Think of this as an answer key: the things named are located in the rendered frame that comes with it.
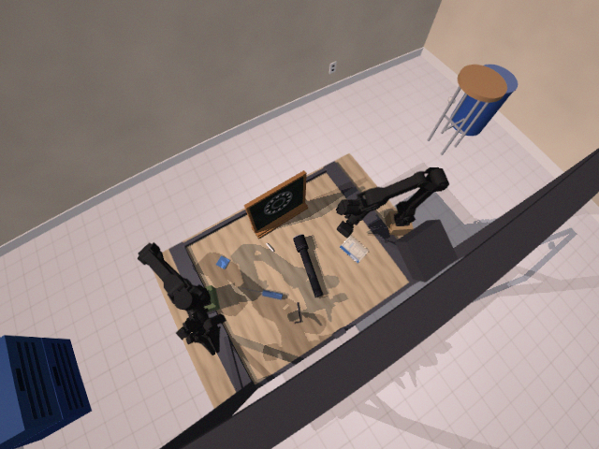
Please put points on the small blue block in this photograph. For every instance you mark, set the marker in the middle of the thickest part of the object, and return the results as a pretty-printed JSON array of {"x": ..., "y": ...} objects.
[{"x": 222, "y": 262}]

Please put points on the blue cylinder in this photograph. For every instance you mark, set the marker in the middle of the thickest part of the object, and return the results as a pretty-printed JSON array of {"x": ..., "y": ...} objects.
[{"x": 271, "y": 294}]

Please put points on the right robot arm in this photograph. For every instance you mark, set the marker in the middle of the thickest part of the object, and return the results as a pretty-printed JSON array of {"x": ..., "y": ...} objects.
[{"x": 379, "y": 196}]

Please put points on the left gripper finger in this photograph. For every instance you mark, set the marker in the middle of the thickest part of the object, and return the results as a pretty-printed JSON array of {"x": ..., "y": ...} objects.
[
  {"x": 214, "y": 338},
  {"x": 206, "y": 344}
]

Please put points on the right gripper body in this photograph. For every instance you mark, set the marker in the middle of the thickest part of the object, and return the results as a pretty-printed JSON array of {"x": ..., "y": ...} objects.
[{"x": 347, "y": 230}]

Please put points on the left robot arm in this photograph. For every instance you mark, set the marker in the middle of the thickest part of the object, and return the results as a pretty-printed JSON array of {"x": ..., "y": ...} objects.
[{"x": 175, "y": 284}]

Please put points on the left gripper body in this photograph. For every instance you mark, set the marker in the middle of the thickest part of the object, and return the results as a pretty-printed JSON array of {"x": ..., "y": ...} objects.
[{"x": 202, "y": 316}]

